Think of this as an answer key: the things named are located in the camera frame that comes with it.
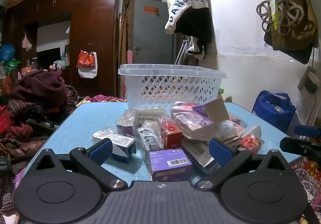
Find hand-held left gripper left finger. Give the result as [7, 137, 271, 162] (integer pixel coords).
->
[34, 138, 127, 191]

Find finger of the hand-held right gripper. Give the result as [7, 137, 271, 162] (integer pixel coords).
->
[279, 136, 321, 162]
[293, 125, 321, 138]

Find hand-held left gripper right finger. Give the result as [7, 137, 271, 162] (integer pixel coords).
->
[196, 139, 289, 190]

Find blue white box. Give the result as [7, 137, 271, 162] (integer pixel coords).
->
[91, 130, 136, 163]

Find pink white box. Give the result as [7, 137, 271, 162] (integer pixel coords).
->
[215, 119, 245, 140]

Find red candy bag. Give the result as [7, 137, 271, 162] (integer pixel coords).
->
[240, 134, 262, 155]

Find bagged purple box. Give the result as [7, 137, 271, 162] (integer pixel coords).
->
[116, 111, 141, 137]

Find large purple white medicine box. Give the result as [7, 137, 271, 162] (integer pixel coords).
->
[171, 111, 216, 142]

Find plain white box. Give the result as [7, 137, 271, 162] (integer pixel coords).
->
[244, 125, 262, 139]

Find purple cardboard box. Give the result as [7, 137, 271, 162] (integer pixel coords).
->
[193, 97, 230, 124]

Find bagged black white item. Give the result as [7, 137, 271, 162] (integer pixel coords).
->
[137, 121, 165, 152]

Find red box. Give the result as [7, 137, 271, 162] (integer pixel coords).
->
[160, 117, 183, 150]

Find small purple box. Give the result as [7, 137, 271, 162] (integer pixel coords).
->
[149, 148, 193, 182]

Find pink package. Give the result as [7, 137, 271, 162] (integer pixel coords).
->
[173, 102, 199, 114]

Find white paper packet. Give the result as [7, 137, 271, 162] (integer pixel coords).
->
[135, 107, 166, 127]

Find white plastic lattice basket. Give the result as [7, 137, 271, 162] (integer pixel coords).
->
[118, 63, 227, 110]

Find red patterned cloth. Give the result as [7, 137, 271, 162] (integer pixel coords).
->
[293, 158, 321, 190]

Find blue tote bag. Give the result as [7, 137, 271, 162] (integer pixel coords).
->
[251, 90, 297, 133]

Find pink patterned blanket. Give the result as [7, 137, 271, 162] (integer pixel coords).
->
[80, 94, 126, 107]

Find white plastic bag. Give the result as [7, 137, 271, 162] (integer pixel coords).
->
[78, 52, 98, 79]

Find maroon garment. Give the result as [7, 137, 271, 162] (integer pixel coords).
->
[11, 69, 69, 108]

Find pile of dark clothes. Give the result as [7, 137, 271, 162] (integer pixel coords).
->
[0, 86, 79, 164]

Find orange plastic bag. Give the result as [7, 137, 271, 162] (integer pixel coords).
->
[76, 49, 97, 68]

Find brown hanging bag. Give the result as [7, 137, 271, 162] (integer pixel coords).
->
[263, 0, 319, 64]

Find black monitor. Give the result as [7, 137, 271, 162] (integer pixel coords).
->
[37, 47, 62, 70]

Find brown wooden wardrobe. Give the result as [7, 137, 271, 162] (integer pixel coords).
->
[4, 0, 121, 98]

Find wooden sticks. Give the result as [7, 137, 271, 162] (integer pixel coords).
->
[117, 0, 131, 99]

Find grey door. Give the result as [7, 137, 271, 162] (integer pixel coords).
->
[132, 0, 176, 66]

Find green plastic bag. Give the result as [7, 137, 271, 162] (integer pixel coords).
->
[3, 59, 21, 72]

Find black jacket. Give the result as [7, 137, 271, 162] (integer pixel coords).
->
[173, 6, 214, 60]

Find small pink white bag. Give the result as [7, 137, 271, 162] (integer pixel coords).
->
[22, 33, 33, 52]

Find blue plastic bag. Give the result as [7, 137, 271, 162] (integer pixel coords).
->
[0, 44, 16, 62]

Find metal folding frame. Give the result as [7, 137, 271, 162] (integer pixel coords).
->
[174, 38, 194, 65]

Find coiled beige rope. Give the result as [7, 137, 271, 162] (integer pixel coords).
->
[256, 0, 306, 37]

